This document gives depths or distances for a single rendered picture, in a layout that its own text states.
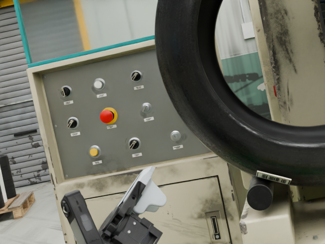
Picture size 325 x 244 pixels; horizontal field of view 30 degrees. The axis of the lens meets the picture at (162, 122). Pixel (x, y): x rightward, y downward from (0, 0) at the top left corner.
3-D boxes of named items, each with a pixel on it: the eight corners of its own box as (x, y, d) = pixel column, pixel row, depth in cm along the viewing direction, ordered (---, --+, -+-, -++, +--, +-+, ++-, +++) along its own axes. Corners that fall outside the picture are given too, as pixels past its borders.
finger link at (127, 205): (140, 191, 99) (113, 235, 95) (132, 185, 99) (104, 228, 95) (150, 183, 95) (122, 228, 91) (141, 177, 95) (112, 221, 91)
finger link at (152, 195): (175, 183, 102) (148, 228, 97) (147, 163, 102) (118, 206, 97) (182, 178, 99) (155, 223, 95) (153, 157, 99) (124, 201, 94)
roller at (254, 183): (269, 152, 139) (279, 169, 139) (252, 161, 140) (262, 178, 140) (263, 180, 105) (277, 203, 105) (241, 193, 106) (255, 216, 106)
